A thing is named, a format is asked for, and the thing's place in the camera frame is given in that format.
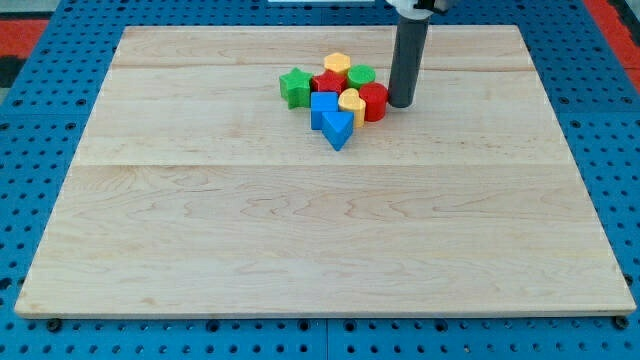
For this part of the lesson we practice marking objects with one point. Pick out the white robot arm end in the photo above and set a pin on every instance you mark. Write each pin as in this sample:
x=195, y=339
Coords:
x=421, y=9

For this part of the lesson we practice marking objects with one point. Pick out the blue triangle block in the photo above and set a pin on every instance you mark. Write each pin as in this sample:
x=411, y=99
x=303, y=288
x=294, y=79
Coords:
x=337, y=127

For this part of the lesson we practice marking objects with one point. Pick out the blue cube block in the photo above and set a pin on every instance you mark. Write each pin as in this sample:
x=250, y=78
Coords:
x=321, y=102

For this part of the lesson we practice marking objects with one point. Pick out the yellow heart block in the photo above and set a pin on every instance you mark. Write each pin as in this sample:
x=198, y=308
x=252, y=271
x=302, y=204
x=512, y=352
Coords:
x=349, y=100

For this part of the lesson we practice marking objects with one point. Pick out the green star block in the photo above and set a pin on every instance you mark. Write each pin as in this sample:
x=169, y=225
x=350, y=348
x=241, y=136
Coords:
x=295, y=88

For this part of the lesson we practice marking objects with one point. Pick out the red star block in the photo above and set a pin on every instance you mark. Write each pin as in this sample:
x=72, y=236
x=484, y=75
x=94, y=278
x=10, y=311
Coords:
x=329, y=81

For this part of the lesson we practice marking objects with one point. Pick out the red cylinder block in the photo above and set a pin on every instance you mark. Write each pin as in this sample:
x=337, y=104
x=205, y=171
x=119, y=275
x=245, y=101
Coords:
x=375, y=96

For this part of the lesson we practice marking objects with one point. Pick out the green cylinder block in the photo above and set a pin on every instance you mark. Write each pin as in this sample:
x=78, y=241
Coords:
x=360, y=75

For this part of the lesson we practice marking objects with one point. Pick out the yellow hexagon block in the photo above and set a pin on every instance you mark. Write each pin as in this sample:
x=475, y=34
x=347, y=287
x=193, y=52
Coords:
x=337, y=62

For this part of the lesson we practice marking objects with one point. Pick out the light wooden board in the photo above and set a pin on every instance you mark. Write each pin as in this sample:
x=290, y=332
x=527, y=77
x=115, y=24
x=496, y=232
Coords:
x=195, y=191

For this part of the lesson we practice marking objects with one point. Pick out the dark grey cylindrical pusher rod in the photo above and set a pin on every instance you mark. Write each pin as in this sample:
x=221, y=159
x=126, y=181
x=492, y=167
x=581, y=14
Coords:
x=408, y=51

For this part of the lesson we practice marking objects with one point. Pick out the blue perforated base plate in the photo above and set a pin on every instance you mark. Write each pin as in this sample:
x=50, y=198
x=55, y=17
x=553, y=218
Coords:
x=48, y=104

